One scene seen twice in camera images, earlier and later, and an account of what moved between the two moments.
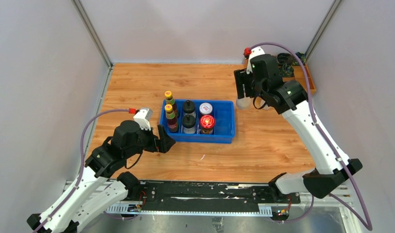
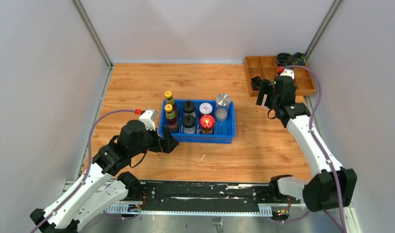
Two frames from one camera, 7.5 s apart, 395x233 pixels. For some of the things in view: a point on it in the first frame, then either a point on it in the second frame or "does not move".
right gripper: x=242 y=77 → x=266 y=89
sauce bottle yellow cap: x=170 y=100 does not move
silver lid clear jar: x=245 y=103 → x=223 y=101
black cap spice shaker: x=188 y=124 does not move
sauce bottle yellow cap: x=172 y=121 does not move
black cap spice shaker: x=188 y=108 does not move
